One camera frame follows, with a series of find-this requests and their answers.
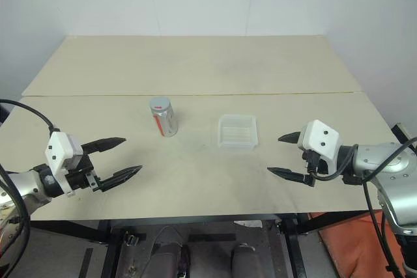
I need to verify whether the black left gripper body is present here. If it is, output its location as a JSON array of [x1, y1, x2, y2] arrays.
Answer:
[[64, 154, 101, 194]]

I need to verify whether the small metal buckle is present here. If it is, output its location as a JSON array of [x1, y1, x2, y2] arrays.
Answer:
[[125, 232, 146, 245]]

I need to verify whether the orange mat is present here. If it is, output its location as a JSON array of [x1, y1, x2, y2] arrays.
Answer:
[[309, 209, 408, 278]]

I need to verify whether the pale grey jar lid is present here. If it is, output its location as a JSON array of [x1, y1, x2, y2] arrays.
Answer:
[[149, 96, 173, 112]]

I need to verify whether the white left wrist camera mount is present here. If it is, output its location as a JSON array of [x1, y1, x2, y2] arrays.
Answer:
[[44, 131, 84, 199]]

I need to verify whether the black bar beside table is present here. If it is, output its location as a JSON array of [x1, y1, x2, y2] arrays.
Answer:
[[390, 123, 417, 155]]

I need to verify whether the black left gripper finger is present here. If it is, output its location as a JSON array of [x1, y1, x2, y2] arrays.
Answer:
[[79, 136, 127, 156], [96, 165, 143, 193]]

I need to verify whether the silver metal can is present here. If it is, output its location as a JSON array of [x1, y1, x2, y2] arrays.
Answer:
[[151, 105, 179, 137]]

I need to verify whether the black metal table frame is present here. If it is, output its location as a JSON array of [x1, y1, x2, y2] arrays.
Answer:
[[29, 212, 382, 278]]

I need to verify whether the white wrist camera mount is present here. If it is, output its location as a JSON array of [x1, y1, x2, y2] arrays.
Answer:
[[44, 131, 84, 199], [298, 120, 343, 176]]

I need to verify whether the thin grey wire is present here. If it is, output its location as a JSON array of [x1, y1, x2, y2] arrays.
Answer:
[[152, 225, 183, 253]]

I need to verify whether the dark rounded shape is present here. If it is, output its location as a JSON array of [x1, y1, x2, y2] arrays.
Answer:
[[151, 242, 190, 278], [231, 242, 258, 278]]

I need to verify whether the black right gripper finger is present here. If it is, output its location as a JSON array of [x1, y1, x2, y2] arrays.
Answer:
[[278, 131, 302, 145], [266, 167, 309, 185]]

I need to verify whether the clear plastic tray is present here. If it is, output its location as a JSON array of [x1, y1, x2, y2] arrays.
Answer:
[[216, 114, 259, 152]]

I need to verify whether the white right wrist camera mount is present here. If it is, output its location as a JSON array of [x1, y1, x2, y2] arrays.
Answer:
[[298, 120, 343, 176]]

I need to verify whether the white scrap under table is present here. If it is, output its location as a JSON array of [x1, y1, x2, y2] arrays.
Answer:
[[233, 219, 263, 229]]

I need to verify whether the black tape strip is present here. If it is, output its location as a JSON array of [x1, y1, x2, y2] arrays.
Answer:
[[188, 234, 236, 242]]

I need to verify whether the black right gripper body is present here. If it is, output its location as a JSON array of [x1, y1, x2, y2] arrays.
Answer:
[[301, 149, 328, 188]]

